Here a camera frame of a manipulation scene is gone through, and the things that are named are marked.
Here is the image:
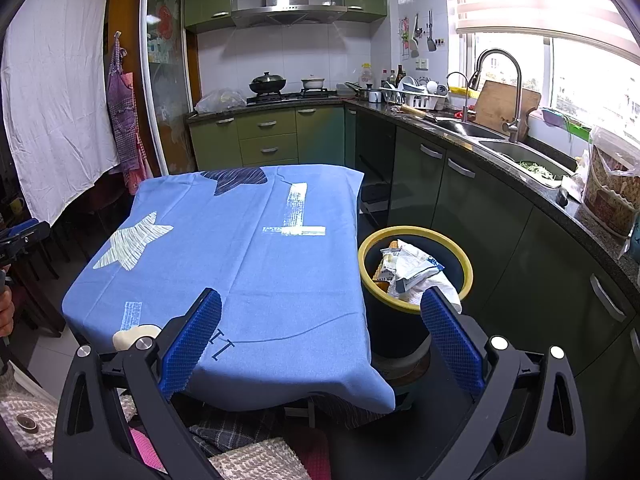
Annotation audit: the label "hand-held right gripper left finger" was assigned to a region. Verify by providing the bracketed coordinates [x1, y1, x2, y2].
[52, 287, 223, 480]

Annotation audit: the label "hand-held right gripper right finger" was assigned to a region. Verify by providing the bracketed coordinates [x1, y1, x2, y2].
[420, 287, 587, 480]

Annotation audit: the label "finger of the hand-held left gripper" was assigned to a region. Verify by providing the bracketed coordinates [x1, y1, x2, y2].
[0, 222, 52, 263]
[0, 219, 40, 243]

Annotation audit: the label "white tissue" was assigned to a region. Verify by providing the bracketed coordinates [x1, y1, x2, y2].
[407, 272, 463, 313]

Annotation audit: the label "black yellow-rimmed trash bin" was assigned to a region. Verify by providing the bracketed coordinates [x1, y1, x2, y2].
[357, 226, 474, 361]

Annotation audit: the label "person's left hand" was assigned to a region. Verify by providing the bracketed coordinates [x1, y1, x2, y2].
[0, 290, 16, 338]

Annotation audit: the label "blue printed tablecloth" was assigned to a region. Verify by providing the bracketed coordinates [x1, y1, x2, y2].
[61, 164, 397, 413]

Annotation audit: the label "dark green lower cabinets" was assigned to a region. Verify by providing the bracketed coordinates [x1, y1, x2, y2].
[355, 107, 640, 480]

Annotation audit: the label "grey white patterned cushion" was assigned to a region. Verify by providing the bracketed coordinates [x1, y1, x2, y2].
[0, 390, 56, 466]

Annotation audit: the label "white hanging sheet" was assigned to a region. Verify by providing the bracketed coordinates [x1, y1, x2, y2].
[0, 0, 121, 228]

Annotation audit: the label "purple plaid apron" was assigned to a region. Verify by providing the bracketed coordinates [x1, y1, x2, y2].
[106, 31, 153, 196]

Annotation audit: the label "steel double sink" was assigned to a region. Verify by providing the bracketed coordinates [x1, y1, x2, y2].
[435, 119, 576, 188]

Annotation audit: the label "frosted glass sliding door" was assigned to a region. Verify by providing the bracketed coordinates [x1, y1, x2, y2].
[139, 0, 201, 176]

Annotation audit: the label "plastic bag with basket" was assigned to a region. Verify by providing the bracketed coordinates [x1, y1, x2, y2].
[575, 127, 640, 251]

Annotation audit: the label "light green lower cabinets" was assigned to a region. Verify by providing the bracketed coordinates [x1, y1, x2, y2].
[186, 105, 358, 173]

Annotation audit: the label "wooden rolling pin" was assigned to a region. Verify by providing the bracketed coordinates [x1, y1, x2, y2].
[395, 104, 441, 122]

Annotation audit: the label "clear plastic bag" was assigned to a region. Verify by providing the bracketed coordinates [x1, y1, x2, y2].
[194, 87, 248, 114]

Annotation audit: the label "wooden cutting board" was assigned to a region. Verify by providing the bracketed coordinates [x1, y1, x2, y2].
[474, 80, 542, 141]

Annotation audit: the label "small steel faucet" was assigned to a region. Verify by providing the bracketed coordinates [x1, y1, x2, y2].
[446, 71, 471, 122]

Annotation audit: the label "white dish rack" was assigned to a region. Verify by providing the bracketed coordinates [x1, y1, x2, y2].
[380, 85, 448, 111]

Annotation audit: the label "green plastic basket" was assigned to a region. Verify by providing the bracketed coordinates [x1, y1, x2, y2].
[567, 120, 596, 143]

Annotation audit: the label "purple plastic basket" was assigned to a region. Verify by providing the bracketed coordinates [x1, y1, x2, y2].
[540, 107, 571, 128]

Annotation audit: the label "tall steel faucet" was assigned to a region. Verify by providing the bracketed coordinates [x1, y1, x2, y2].
[467, 49, 523, 143]

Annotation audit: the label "black gas stove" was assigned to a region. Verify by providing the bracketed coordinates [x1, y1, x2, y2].
[246, 88, 338, 106]

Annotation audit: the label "black wok with lid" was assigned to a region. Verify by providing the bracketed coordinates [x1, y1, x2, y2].
[248, 71, 287, 96]

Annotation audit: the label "steel range hood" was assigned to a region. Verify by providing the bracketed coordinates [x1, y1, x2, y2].
[231, 0, 348, 28]

